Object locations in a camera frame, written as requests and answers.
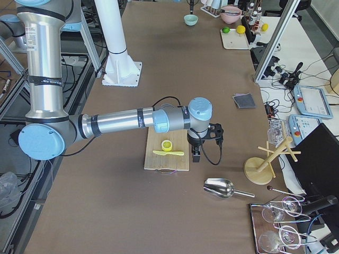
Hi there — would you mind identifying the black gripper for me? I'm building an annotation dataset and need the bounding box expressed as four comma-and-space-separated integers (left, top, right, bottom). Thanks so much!
187, 131, 202, 163

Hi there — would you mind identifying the mint green bowl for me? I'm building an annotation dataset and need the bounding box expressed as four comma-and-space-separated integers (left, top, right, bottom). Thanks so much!
184, 14, 199, 26

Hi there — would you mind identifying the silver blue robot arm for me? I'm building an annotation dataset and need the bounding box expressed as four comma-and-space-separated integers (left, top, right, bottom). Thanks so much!
16, 1, 216, 160
188, 0, 194, 14

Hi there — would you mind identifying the pink bowl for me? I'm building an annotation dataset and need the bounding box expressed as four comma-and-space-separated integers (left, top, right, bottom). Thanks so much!
220, 7, 242, 24

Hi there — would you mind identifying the wooden cutting board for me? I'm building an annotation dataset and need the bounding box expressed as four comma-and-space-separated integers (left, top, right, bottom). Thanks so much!
144, 127, 190, 171

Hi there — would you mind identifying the halved lemon slice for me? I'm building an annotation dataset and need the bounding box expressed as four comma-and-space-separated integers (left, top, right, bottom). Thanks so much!
161, 140, 173, 151

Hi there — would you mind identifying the yellow plastic knife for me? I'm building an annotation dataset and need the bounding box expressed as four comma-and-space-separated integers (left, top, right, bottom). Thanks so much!
153, 150, 185, 156

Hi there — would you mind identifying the metal scoop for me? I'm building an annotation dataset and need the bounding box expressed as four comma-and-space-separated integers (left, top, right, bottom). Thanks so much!
203, 178, 255, 198

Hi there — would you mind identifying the wooden mug tree stand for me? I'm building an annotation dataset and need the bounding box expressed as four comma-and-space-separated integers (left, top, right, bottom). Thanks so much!
244, 121, 301, 185

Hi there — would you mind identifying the grey folded cloth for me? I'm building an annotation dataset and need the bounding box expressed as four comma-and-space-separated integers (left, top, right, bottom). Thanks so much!
233, 93, 256, 109

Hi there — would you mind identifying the blue teach pendant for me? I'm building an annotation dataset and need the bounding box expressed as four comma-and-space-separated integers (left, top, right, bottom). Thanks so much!
288, 114, 322, 145
293, 85, 333, 119

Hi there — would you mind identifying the beige rabbit serving tray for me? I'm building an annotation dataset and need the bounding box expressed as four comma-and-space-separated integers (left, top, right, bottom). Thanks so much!
220, 29, 249, 50

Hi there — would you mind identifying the black monitor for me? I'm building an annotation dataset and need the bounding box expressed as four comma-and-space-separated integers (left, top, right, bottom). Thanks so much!
288, 123, 338, 197

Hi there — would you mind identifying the green lime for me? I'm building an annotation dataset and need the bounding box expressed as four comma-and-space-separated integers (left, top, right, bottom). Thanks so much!
222, 26, 230, 34

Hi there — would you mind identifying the yellow lemon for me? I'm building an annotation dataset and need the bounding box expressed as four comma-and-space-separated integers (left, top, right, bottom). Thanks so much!
236, 25, 246, 34

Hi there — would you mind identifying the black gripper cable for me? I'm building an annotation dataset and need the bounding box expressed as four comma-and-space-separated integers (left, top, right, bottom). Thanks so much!
199, 140, 222, 166

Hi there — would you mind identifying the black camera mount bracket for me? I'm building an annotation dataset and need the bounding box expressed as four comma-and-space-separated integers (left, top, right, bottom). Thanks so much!
204, 123, 224, 140

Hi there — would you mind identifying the wire glass rack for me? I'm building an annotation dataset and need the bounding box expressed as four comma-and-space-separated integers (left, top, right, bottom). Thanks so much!
249, 195, 317, 253

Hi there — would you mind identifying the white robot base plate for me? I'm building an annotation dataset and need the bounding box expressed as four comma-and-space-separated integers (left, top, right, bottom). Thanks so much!
95, 1, 142, 87

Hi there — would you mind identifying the aluminium frame post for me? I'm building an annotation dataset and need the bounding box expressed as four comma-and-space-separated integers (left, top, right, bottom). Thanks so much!
253, 0, 300, 83

